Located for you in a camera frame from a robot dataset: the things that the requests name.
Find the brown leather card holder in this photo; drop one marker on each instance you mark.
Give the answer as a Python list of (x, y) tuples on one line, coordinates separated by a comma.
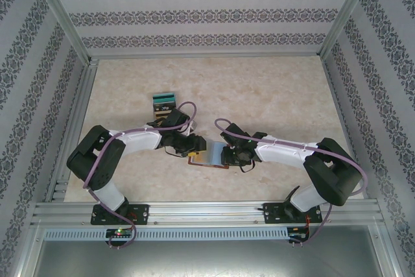
[(214, 155)]

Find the aluminium mounting rail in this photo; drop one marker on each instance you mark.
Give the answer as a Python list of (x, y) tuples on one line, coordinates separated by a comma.
[(207, 212)]

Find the teal card with black stripe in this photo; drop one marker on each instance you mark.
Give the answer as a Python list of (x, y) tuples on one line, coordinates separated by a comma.
[(164, 97)]

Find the aluminium frame cross beam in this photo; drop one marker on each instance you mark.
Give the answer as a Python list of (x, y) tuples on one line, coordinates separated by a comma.
[(207, 56)]

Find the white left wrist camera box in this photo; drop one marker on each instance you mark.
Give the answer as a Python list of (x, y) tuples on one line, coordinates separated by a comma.
[(192, 127)]

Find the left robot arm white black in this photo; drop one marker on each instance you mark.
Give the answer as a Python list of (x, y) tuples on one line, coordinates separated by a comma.
[(97, 166)]

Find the grey metal panel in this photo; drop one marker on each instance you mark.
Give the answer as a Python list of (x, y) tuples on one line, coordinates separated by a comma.
[(207, 260)]

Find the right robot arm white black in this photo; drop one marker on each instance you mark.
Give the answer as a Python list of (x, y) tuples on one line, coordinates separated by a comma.
[(330, 176)]

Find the gold card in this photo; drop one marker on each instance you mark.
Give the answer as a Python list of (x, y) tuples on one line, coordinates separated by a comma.
[(160, 114)]

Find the aluminium frame post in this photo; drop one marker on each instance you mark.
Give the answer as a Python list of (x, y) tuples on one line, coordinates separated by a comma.
[(58, 7), (348, 7)]

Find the black VIP card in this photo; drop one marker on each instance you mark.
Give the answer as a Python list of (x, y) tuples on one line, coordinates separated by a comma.
[(163, 107)]

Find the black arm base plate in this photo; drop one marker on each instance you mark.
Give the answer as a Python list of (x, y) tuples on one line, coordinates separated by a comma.
[(142, 213), (275, 213)]

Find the orange card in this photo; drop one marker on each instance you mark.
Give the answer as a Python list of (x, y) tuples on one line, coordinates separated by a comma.
[(200, 158)]

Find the small controller board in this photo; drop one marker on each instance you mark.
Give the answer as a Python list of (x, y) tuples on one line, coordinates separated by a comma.
[(298, 235), (120, 233)]

